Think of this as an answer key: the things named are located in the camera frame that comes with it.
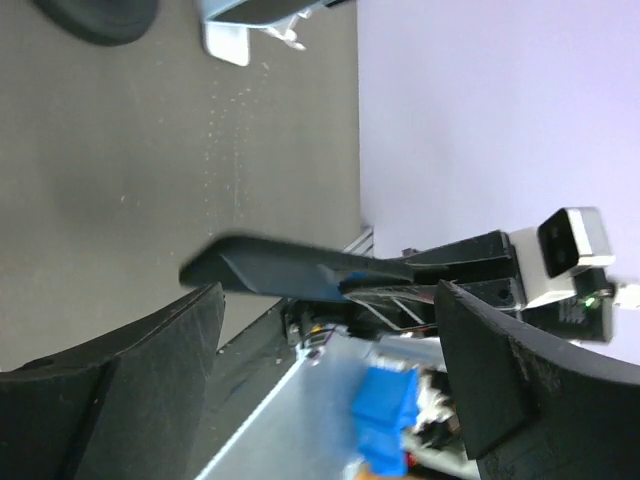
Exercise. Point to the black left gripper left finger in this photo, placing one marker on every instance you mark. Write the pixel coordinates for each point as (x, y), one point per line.
(124, 405)

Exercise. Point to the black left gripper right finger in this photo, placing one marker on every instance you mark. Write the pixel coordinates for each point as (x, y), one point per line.
(531, 405)

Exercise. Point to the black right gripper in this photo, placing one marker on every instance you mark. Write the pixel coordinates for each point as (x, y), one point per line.
(485, 265)

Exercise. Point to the black smartphone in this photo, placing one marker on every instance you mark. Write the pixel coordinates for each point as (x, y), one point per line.
(250, 264)

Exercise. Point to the white plastic phone stand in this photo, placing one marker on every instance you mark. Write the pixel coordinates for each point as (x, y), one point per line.
(231, 43)

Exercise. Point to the light blue smartphone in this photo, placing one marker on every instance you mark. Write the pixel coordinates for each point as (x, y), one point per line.
(253, 12)

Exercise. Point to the black round-base phone stand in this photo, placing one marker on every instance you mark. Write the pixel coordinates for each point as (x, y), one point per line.
(102, 22)

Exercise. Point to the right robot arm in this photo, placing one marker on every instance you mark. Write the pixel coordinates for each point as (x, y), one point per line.
(587, 316)

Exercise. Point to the blue plastic box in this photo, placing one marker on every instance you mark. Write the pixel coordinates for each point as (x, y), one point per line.
(383, 408)

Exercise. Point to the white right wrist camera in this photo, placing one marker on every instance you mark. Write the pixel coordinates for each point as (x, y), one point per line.
(551, 255)

